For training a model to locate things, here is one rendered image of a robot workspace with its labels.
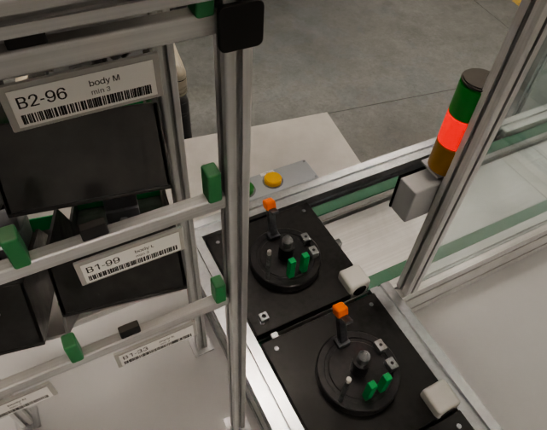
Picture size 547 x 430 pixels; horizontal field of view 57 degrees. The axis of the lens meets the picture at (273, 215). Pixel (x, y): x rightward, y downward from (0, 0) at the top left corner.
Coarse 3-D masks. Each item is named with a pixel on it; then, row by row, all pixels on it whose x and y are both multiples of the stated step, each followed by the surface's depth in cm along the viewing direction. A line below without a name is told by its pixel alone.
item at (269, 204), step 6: (270, 198) 96; (264, 204) 95; (270, 204) 95; (270, 210) 95; (276, 210) 94; (270, 216) 96; (270, 222) 97; (270, 228) 98; (276, 228) 98; (270, 234) 99
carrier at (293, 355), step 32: (320, 320) 90; (384, 320) 91; (288, 352) 86; (320, 352) 84; (352, 352) 84; (384, 352) 85; (416, 352) 87; (288, 384) 82; (320, 384) 81; (352, 384) 81; (384, 384) 77; (416, 384) 84; (320, 416) 79; (352, 416) 80; (384, 416) 80; (416, 416) 80
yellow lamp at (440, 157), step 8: (440, 144) 72; (432, 152) 74; (440, 152) 72; (448, 152) 71; (432, 160) 74; (440, 160) 73; (448, 160) 72; (432, 168) 75; (440, 168) 74; (448, 168) 73
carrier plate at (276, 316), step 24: (288, 216) 106; (312, 216) 106; (216, 240) 101; (336, 264) 99; (264, 288) 94; (312, 288) 95; (336, 288) 95; (288, 312) 91; (312, 312) 92; (264, 336) 89
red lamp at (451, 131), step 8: (448, 112) 69; (448, 120) 69; (456, 120) 67; (440, 128) 71; (448, 128) 69; (456, 128) 68; (464, 128) 67; (440, 136) 71; (448, 136) 70; (456, 136) 69; (448, 144) 70; (456, 144) 70
